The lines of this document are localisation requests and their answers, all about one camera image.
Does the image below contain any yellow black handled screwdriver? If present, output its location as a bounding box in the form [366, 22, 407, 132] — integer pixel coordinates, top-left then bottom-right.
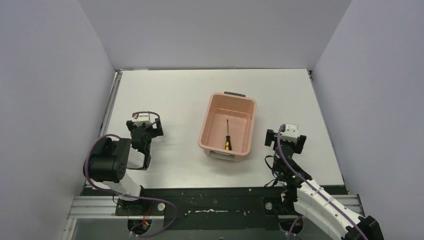
[224, 119, 232, 151]

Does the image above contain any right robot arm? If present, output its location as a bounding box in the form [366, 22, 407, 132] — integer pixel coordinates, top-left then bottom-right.
[264, 124, 384, 240]

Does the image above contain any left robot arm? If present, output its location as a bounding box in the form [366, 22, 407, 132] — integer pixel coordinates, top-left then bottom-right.
[83, 118, 164, 215]

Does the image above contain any pink plastic bin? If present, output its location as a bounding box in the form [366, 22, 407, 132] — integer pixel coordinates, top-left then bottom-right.
[198, 91, 257, 163]

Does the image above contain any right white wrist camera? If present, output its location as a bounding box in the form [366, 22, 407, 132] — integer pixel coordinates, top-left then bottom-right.
[280, 124, 300, 144]

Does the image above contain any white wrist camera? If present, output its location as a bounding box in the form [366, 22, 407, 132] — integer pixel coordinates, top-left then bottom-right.
[280, 124, 300, 144]
[132, 111, 151, 127]

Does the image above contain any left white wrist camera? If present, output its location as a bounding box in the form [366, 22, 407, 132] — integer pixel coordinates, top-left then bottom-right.
[132, 111, 151, 127]

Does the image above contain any left side aluminium rail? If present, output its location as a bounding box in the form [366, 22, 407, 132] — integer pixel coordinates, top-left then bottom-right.
[99, 70, 123, 136]

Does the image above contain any aluminium rail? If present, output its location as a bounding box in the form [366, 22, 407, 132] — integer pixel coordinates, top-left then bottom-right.
[99, 70, 123, 136]
[60, 195, 365, 240]

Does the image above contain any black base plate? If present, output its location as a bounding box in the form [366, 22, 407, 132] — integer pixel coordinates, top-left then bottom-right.
[82, 186, 298, 235]

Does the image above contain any aluminium front rail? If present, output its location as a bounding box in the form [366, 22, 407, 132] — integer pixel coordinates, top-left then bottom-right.
[60, 195, 365, 240]

